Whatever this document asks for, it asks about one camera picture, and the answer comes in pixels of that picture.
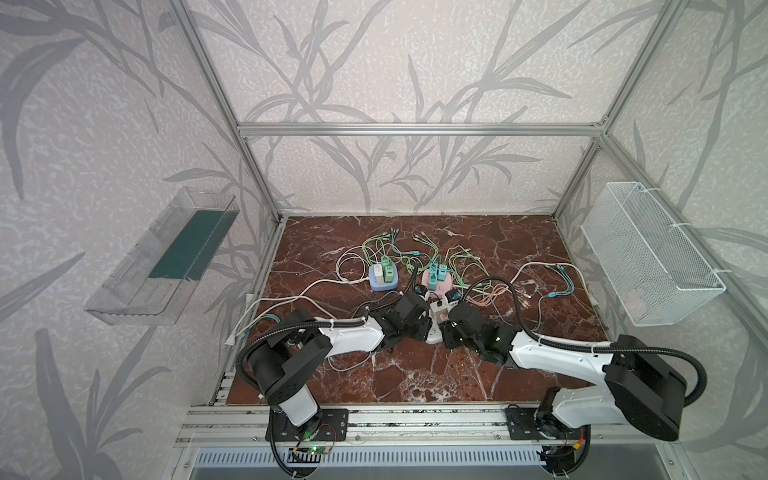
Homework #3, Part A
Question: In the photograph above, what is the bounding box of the white wire mesh basket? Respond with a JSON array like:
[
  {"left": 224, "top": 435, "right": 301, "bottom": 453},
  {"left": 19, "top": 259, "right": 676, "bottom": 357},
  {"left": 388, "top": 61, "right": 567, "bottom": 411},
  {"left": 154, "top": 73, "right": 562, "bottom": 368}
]
[{"left": 581, "top": 182, "right": 726, "bottom": 327}]

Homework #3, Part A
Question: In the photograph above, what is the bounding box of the pink usb cable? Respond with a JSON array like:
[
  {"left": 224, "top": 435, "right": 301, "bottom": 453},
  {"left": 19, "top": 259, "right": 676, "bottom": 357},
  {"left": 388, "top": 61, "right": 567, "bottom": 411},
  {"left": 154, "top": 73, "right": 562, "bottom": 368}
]
[{"left": 473, "top": 275, "right": 541, "bottom": 310}]

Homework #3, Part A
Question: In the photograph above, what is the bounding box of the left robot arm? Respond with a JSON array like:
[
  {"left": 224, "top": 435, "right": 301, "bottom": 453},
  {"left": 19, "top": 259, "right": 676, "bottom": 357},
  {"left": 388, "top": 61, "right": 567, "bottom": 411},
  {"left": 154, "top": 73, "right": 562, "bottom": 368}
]
[{"left": 235, "top": 291, "right": 431, "bottom": 428}]

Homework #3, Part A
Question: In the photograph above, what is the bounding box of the white power strip cord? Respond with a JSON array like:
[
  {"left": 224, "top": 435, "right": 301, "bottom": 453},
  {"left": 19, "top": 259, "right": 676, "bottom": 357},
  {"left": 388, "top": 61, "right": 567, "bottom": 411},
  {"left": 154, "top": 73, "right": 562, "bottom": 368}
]
[{"left": 227, "top": 277, "right": 370, "bottom": 349}]

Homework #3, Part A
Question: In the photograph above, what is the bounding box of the teal usb cable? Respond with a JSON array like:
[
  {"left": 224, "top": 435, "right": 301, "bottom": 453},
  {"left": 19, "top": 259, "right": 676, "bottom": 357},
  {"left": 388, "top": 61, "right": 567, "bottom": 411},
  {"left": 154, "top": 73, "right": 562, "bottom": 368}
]
[{"left": 536, "top": 263, "right": 577, "bottom": 301}]

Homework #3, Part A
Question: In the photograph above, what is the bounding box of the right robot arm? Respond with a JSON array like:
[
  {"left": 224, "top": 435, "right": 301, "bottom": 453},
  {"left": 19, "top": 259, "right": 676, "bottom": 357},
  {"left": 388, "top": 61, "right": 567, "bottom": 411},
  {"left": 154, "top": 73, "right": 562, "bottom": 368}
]
[{"left": 436, "top": 301, "right": 708, "bottom": 442}]

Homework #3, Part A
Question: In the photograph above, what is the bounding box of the pink power strip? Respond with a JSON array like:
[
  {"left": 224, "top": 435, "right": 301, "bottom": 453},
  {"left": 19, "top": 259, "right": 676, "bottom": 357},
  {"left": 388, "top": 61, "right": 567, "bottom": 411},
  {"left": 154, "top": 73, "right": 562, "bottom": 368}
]
[{"left": 421, "top": 270, "right": 454, "bottom": 298}]

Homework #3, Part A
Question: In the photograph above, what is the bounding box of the white power strip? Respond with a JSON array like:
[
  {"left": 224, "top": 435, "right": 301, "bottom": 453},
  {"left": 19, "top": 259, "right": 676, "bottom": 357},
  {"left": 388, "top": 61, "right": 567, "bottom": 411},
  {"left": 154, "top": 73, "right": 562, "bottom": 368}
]
[{"left": 425, "top": 298, "right": 452, "bottom": 345}]

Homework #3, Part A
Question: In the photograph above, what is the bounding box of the blue power strip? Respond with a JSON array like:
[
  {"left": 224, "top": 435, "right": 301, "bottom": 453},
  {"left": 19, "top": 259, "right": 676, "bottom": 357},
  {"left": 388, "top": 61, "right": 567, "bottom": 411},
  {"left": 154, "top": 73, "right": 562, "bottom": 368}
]
[{"left": 368, "top": 268, "right": 399, "bottom": 292}]

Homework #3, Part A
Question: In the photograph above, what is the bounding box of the clear plastic wall tray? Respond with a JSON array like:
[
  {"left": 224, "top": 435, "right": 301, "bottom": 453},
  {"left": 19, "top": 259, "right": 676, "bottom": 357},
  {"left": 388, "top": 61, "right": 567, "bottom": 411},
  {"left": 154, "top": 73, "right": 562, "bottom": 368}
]
[{"left": 85, "top": 187, "right": 240, "bottom": 326}]

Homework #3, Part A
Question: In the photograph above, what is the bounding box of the white coiled usb cable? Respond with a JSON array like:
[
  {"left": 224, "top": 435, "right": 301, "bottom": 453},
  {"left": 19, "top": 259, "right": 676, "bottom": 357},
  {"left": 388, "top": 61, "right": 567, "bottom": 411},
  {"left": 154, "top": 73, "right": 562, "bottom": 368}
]
[{"left": 334, "top": 245, "right": 373, "bottom": 286}]

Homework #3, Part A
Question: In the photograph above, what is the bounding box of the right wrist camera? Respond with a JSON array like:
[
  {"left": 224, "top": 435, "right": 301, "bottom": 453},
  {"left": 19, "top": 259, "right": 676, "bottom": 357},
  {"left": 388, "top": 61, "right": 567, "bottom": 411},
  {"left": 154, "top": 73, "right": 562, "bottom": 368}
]
[{"left": 445, "top": 289, "right": 462, "bottom": 303}]

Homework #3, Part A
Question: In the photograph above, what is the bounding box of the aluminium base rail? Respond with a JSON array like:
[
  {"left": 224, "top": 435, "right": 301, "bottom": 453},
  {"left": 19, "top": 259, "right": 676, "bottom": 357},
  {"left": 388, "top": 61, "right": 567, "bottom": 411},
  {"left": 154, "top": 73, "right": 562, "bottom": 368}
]
[{"left": 173, "top": 403, "right": 679, "bottom": 448}]

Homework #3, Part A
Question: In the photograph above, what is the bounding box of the green usb cable bundle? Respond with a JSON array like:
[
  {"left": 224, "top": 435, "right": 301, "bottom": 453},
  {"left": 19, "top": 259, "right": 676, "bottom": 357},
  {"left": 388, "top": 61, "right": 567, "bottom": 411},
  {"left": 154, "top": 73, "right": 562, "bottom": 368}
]
[{"left": 362, "top": 229, "right": 487, "bottom": 292}]

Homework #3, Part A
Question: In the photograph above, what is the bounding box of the green charger on blue strip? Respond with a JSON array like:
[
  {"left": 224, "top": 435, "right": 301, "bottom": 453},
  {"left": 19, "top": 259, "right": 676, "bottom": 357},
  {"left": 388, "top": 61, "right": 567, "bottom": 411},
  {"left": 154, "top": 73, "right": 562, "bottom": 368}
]
[{"left": 381, "top": 256, "right": 397, "bottom": 283}]

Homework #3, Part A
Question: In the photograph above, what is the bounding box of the white charger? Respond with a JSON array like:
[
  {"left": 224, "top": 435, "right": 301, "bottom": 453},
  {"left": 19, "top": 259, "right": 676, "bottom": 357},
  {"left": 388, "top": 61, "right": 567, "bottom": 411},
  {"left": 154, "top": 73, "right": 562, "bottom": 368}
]
[{"left": 370, "top": 263, "right": 385, "bottom": 284}]

